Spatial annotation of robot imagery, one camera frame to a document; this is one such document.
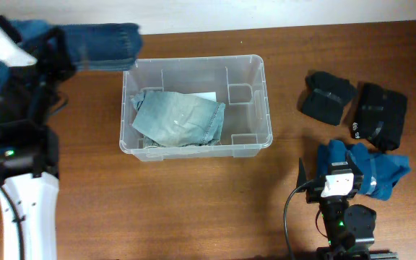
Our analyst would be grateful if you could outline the black garment with white print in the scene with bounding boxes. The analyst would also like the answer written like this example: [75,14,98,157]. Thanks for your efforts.
[351,82,407,152]

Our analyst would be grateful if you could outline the light blue jeans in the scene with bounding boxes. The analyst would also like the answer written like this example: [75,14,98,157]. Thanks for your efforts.
[131,90,225,148]

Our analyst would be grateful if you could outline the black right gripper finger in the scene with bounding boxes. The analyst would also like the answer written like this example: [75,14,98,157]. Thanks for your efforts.
[345,151,363,178]
[296,157,308,188]

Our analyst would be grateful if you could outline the white label in bin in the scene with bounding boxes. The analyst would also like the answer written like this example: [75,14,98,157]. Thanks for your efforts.
[190,92,217,102]

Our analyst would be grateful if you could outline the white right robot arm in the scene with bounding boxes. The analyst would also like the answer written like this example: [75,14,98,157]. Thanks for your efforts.
[296,155,399,260]

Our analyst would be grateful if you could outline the blue garment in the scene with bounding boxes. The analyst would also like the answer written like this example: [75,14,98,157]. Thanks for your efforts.
[316,139,411,201]

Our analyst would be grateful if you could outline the dark blue jeans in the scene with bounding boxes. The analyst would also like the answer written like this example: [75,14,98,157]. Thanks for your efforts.
[0,19,144,99]

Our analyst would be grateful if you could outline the clear plastic storage bin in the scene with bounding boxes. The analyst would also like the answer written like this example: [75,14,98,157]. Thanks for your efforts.
[119,54,273,162]

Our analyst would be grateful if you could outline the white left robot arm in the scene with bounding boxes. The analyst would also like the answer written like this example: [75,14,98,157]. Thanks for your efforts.
[0,16,76,259]

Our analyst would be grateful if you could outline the small black garment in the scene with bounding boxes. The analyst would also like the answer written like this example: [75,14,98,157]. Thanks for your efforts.
[301,71,358,126]

